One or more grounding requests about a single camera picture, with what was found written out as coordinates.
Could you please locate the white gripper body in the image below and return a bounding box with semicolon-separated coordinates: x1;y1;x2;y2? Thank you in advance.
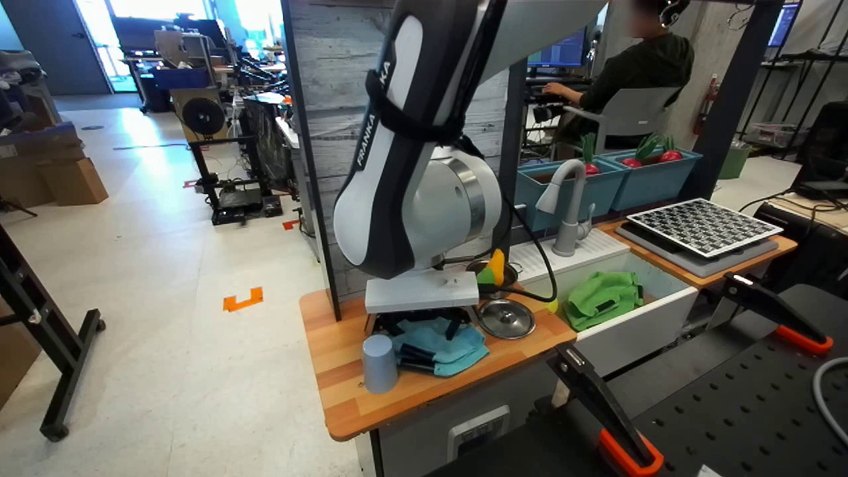
364;267;482;318

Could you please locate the grey plastic cup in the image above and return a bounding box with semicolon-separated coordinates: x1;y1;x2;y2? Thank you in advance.
361;331;399;397

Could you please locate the yellow toy vegetable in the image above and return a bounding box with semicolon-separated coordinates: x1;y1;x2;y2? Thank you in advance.
478;247;509;291

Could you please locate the orange floor tape mark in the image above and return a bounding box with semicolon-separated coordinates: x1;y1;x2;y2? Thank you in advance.
221;284;268;315

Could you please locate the green plastic object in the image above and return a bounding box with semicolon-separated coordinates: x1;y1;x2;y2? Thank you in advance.
560;267;646;335

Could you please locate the teal planter box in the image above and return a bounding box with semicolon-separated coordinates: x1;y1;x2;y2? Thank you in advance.
515;155;625;239
598;148;707;217

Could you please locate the grey toy faucet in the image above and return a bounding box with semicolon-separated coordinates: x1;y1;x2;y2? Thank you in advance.
532;157;597;259

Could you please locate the black clamp with orange tip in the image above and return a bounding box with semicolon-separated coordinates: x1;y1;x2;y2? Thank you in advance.
545;345;667;477
720;270;838;361

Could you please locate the white sink basin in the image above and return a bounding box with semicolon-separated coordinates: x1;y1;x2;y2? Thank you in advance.
517;250;702;380

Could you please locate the red toy radish with leaves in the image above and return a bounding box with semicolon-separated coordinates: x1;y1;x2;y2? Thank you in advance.
623;133;687;173
577;129;605;177

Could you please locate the black and white checkerboard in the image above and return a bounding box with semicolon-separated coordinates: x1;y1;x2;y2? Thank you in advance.
625;197;788;265

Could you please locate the grey office chair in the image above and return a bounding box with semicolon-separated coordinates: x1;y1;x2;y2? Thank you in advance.
561;82;684;155

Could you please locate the computer monitor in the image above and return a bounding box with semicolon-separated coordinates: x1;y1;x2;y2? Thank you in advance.
527;27;590;75

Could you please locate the person in dark shirt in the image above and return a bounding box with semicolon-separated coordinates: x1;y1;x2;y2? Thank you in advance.
537;0;696;116

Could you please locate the black stand leg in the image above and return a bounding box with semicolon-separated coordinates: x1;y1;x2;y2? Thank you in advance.
0;222;108;446

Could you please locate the stack of cardboard boxes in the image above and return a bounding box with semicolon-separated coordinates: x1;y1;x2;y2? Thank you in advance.
0;120;112;212

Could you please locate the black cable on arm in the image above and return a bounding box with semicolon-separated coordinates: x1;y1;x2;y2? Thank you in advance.
507;206;561;306

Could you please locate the black frame post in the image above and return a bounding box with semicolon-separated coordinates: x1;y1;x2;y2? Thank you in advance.
490;50;529;255
279;0;344;323

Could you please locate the round black camera on stand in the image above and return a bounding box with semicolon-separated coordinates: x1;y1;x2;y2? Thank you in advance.
170;86;286;227

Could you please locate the grey cable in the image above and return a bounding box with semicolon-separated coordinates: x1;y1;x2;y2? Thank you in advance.
810;356;848;446

